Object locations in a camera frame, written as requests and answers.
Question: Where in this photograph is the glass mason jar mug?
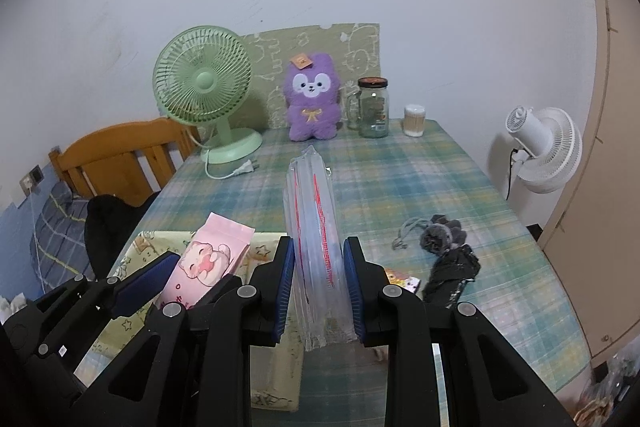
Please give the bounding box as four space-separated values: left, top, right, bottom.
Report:
345 77 390 139

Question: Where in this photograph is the beige door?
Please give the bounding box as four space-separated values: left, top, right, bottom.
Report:
539 0 639 363

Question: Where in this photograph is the green fan power cord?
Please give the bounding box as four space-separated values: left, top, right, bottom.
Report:
202 148 260 181

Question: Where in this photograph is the pink wet wipes pack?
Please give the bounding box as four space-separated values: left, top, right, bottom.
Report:
156 213 255 309

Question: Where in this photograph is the purple plush toy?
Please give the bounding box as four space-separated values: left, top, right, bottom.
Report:
282 53 342 142

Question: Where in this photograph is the white standing fan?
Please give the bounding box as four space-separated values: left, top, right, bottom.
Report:
506 105 582 198

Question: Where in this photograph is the cotton swab container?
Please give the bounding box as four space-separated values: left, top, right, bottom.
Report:
402 104 426 138

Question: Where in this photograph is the clear zip bags stack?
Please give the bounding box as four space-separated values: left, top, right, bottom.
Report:
283 146 357 351

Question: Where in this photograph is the yellow cartoon tissue pack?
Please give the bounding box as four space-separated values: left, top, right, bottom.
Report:
385 268 421 294

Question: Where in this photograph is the patterned beige board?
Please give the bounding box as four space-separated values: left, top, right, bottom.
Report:
230 23 381 132

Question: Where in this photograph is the green desk fan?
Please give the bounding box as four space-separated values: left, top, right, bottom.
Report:
152 25 262 166

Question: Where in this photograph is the blue plaid pillow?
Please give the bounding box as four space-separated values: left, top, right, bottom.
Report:
30 181 94 294

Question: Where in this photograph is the yellow cartoon storage box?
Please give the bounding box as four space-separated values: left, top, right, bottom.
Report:
75 231 304 412

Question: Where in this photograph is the black garment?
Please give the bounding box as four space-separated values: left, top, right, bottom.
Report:
84 192 160 280

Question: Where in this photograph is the plaid tablecloth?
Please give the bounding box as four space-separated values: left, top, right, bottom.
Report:
74 118 589 427

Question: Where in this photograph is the wall power socket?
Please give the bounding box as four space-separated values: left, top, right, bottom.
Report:
20 165 44 196

